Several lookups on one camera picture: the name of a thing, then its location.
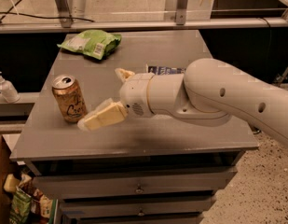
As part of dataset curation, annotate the white pump bottle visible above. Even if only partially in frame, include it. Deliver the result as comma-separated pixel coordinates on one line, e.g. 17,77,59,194
0,72,20,103

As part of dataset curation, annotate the grey drawer cabinet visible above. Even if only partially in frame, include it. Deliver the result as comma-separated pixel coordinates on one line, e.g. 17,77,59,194
10,30,257,224

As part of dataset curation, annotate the brown cardboard box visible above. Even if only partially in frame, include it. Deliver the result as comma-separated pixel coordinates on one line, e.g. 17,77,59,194
0,136,16,224

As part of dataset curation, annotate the green snack bag in box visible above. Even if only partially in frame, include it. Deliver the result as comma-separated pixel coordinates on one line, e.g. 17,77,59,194
9,188,32,224

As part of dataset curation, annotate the green chip bag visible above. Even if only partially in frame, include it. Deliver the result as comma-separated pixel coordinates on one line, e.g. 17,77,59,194
58,30,122,60

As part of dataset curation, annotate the orange LaCroix soda can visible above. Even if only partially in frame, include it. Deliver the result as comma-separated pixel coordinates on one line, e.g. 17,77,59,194
52,75,88,123

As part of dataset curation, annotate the blue Kettle chip bag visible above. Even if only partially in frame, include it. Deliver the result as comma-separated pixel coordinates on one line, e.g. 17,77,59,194
145,64,185,76

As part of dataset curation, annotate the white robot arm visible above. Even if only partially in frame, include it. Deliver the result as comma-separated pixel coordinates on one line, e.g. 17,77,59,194
77,58,288,146

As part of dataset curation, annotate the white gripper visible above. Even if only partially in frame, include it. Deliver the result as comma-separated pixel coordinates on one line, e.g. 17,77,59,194
77,68,154,131

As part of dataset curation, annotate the black cable on floor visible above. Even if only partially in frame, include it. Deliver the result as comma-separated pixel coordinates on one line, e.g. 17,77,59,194
0,0,96,23

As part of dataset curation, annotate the metal railing frame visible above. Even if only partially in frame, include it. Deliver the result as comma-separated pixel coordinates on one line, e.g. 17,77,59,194
0,0,288,34

